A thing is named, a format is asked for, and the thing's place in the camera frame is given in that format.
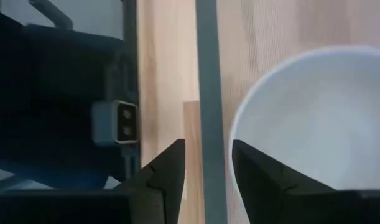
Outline white ribbed bowl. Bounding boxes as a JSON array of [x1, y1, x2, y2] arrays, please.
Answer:
[[228, 45, 380, 200]]

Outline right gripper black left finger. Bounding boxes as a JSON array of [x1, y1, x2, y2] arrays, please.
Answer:
[[114, 139, 186, 224]]

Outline grey metal frame bar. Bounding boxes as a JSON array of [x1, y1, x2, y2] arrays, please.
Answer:
[[27, 0, 74, 30]]

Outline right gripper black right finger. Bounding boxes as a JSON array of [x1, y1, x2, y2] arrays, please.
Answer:
[[232, 139, 336, 224]]

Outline beige woven placemat grey border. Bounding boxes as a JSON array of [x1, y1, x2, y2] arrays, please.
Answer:
[[195, 0, 380, 224]]

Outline grey table-level camera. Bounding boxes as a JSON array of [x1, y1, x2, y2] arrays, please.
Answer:
[[91, 100, 139, 146]]

